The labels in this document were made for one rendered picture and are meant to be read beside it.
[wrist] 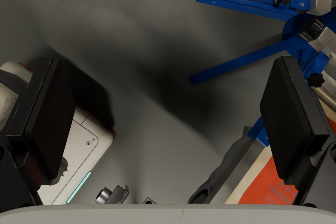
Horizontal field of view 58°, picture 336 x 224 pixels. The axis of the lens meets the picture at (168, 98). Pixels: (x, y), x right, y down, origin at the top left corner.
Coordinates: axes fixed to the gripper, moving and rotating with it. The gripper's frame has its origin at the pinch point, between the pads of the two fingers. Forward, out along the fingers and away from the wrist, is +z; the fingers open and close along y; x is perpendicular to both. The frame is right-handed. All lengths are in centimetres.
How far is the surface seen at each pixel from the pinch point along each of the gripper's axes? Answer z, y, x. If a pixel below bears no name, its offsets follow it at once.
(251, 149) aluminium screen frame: 41, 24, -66
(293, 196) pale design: 34, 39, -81
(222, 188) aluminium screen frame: 32, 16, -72
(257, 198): 32, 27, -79
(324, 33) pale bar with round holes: 66, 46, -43
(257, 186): 35, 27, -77
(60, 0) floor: 155, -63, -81
